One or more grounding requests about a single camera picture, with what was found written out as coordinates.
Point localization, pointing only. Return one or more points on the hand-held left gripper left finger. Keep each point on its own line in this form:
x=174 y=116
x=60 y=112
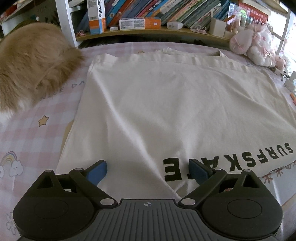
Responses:
x=97 y=172

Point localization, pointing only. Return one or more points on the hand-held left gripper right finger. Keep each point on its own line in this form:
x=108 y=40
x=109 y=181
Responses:
x=198 y=172

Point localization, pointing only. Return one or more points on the white printed T-shirt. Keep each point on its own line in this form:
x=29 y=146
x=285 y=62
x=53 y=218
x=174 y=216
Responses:
x=161 y=104

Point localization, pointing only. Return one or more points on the pink checked cartoon desk mat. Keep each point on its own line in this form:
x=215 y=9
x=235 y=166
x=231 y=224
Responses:
x=34 y=143

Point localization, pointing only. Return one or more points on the orange highlighter marker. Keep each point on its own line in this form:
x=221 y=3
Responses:
x=293 y=98

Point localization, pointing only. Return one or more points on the orange fluffy cat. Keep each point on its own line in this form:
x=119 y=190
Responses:
x=34 y=64

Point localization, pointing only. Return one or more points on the small pink plush toy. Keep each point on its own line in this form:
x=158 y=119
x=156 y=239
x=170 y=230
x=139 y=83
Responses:
x=280 y=62

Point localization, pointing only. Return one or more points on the white pink plush bunny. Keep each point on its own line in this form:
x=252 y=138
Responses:
x=256 y=46

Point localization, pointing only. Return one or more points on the low white pen holder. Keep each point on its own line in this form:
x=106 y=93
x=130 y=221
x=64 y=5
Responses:
x=229 y=34

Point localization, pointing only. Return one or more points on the small white square box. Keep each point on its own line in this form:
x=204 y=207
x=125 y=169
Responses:
x=217 y=27

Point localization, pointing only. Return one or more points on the small white case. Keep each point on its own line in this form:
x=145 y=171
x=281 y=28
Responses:
x=174 y=25

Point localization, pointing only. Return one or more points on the tall white orange box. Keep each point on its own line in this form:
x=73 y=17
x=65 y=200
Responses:
x=96 y=18

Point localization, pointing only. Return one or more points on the long white orange box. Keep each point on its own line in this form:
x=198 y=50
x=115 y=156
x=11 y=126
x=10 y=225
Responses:
x=138 y=23

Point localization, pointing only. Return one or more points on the row of colourful books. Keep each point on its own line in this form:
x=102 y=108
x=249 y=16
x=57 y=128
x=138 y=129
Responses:
x=185 y=11

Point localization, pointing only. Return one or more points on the wooden side shelf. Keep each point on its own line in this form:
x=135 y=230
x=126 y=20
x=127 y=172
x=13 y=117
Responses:
x=13 y=14

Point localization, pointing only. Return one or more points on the white frame wooden bookshelf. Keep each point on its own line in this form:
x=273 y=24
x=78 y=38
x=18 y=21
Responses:
x=143 y=34

